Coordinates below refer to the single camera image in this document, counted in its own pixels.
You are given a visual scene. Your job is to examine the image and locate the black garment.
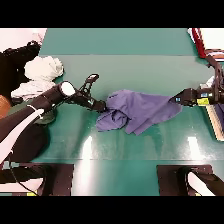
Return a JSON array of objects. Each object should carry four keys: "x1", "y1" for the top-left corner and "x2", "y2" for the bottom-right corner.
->
[{"x1": 0, "y1": 40, "x2": 42, "y2": 101}]

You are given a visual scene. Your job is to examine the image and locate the red garment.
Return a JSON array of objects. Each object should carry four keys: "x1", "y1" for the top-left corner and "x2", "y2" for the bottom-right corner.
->
[{"x1": 191, "y1": 27, "x2": 208, "y2": 60}]

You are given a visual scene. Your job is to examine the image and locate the orange garment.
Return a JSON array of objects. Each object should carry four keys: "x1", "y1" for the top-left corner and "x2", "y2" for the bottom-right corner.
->
[{"x1": 0, "y1": 94, "x2": 13, "y2": 120}]

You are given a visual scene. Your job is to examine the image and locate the striped garment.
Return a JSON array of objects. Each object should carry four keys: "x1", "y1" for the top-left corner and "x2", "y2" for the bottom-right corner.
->
[{"x1": 205, "y1": 103, "x2": 224, "y2": 142}]

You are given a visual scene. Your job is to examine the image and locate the black cable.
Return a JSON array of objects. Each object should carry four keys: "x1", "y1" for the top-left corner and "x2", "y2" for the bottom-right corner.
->
[{"x1": 7, "y1": 162, "x2": 39, "y2": 196}]

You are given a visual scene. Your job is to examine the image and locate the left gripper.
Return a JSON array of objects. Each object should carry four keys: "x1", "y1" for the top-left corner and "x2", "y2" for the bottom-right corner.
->
[{"x1": 79, "y1": 94, "x2": 108, "y2": 113}]

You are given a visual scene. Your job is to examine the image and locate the purple T-shirt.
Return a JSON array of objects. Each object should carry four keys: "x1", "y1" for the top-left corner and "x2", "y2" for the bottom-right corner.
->
[{"x1": 95, "y1": 88, "x2": 184, "y2": 136}]

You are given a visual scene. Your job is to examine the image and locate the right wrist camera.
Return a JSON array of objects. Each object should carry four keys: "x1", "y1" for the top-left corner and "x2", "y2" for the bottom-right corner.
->
[{"x1": 204, "y1": 54, "x2": 224, "y2": 90}]

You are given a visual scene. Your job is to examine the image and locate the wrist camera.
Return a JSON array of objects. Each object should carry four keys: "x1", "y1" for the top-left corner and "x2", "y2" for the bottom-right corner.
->
[
  {"x1": 78, "y1": 73, "x2": 100, "y2": 100},
  {"x1": 204, "y1": 54, "x2": 224, "y2": 90}
]

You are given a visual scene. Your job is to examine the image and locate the white garment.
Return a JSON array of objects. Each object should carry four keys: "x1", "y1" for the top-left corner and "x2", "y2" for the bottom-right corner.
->
[{"x1": 23, "y1": 55, "x2": 65, "y2": 82}]

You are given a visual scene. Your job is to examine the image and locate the pale grey garment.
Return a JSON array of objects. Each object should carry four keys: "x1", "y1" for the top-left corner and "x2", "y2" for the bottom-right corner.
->
[{"x1": 10, "y1": 79, "x2": 57, "y2": 102}]

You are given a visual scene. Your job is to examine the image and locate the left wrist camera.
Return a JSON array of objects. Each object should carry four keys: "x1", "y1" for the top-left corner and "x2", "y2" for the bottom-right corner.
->
[{"x1": 78, "y1": 73, "x2": 100, "y2": 100}]

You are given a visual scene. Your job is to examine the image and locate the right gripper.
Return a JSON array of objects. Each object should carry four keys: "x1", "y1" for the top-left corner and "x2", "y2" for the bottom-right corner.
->
[{"x1": 169, "y1": 87, "x2": 202, "y2": 108}]

